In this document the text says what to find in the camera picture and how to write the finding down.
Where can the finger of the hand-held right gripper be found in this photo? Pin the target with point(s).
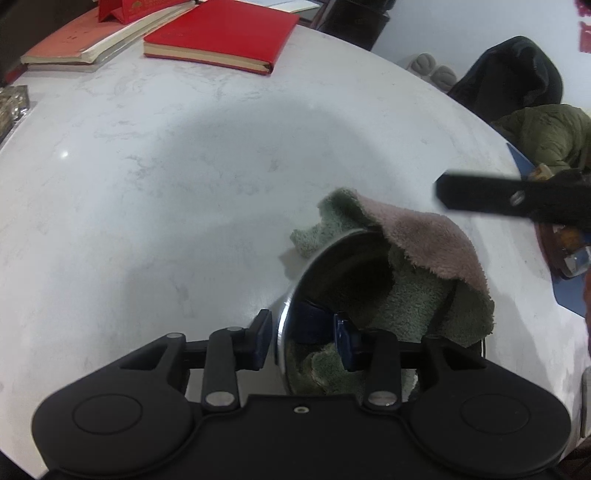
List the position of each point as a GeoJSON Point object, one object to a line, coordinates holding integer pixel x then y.
{"type": "Point", "coordinates": [485, 194]}

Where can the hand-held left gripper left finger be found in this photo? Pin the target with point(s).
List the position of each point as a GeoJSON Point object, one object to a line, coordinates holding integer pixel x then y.
{"type": "Point", "coordinates": [263, 339]}

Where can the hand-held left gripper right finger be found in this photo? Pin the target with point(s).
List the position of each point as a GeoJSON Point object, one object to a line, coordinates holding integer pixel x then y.
{"type": "Point", "coordinates": [344, 341]}

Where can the pink and green cloth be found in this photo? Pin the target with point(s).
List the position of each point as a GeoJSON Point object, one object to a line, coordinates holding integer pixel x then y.
{"type": "Point", "coordinates": [425, 240]}

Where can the steel bowl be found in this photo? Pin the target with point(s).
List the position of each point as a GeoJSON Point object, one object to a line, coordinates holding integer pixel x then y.
{"type": "Point", "coordinates": [341, 263]}

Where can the small yellow packet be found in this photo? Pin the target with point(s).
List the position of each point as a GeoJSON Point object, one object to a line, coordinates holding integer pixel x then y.
{"type": "Point", "coordinates": [541, 173]}

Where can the black jacket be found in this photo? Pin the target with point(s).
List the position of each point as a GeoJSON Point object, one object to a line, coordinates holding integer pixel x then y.
{"type": "Point", "coordinates": [508, 78]}

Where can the blue mat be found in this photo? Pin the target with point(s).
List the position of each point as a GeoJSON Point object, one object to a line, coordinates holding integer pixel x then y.
{"type": "Point", "coordinates": [568, 295]}

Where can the black cabinet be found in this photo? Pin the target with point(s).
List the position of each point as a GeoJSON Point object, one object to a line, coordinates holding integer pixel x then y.
{"type": "Point", "coordinates": [355, 23]}

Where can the white paper sheets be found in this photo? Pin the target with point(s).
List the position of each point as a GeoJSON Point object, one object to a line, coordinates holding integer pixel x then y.
{"type": "Point", "coordinates": [295, 4]}

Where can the red notebook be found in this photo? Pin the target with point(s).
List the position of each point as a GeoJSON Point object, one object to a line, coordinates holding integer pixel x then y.
{"type": "Point", "coordinates": [221, 32]}

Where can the thin grey book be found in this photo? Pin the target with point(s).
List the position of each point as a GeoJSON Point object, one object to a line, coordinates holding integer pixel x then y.
{"type": "Point", "coordinates": [60, 67]}

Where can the glass ashtray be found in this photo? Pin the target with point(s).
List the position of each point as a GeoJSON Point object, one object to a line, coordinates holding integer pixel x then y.
{"type": "Point", "coordinates": [14, 106]}

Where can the red desk calendar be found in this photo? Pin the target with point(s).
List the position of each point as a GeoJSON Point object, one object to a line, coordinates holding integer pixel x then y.
{"type": "Point", "coordinates": [134, 11]}

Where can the pink-covered book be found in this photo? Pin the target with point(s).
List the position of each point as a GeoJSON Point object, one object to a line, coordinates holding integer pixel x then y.
{"type": "Point", "coordinates": [74, 34]}

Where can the red wall decoration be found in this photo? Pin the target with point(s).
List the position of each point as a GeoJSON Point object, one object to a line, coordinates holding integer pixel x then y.
{"type": "Point", "coordinates": [585, 32]}

